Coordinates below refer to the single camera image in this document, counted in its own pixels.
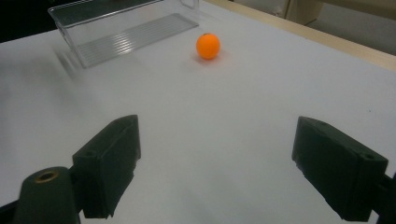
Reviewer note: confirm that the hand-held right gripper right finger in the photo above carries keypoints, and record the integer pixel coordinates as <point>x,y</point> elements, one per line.
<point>339,168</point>

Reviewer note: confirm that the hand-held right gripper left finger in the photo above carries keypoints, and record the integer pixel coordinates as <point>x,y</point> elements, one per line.
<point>106,165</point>

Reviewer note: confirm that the clear plastic container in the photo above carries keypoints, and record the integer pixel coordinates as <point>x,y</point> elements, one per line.
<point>124,34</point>

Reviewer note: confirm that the orange fruit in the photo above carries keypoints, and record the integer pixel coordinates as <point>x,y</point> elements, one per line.
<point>208,46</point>

